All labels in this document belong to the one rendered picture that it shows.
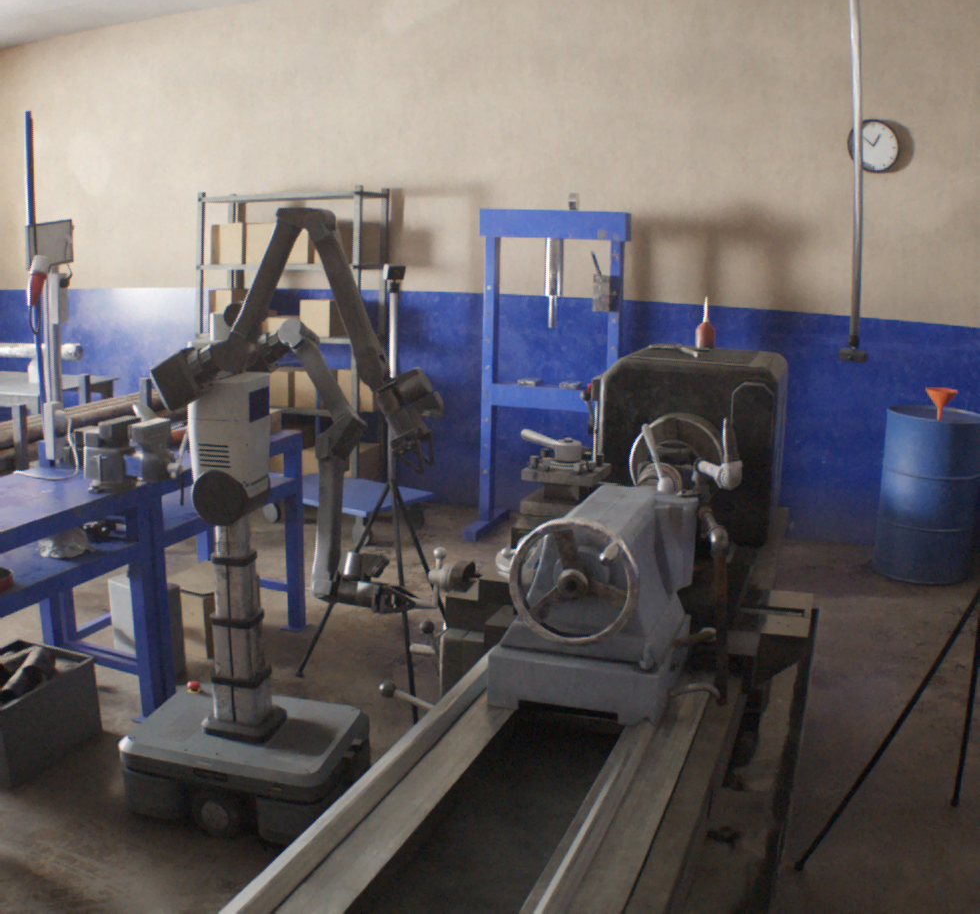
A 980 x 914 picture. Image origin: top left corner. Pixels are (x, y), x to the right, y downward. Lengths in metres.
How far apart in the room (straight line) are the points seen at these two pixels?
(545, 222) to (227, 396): 3.43
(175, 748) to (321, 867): 1.63
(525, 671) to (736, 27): 5.01
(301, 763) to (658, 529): 1.31
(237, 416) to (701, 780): 1.59
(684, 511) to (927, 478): 3.59
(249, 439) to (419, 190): 4.11
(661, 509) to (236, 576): 1.31
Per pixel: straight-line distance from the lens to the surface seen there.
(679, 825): 1.56
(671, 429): 2.72
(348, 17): 7.11
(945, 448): 5.55
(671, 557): 2.07
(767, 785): 2.59
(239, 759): 2.95
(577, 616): 1.86
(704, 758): 1.76
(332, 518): 2.67
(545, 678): 1.85
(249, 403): 2.77
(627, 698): 1.83
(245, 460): 2.79
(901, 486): 5.63
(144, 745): 3.05
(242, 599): 2.94
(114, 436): 3.40
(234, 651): 2.99
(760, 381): 2.90
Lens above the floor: 1.63
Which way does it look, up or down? 10 degrees down
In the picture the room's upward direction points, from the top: 1 degrees clockwise
